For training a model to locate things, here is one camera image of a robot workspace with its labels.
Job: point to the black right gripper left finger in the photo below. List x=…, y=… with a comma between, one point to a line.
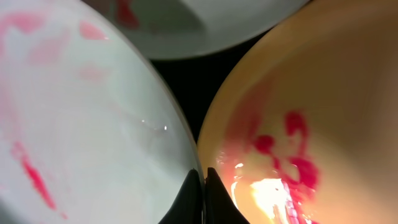
x=188, y=205

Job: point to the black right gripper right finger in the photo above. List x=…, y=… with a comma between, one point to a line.
x=220, y=208

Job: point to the yellow plate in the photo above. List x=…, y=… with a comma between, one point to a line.
x=304, y=128

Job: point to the mint green plate front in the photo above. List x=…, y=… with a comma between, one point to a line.
x=89, y=131

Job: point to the mint green plate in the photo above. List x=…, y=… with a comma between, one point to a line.
x=89, y=131
x=177, y=29

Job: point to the round black tray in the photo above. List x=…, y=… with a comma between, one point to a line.
x=195, y=81

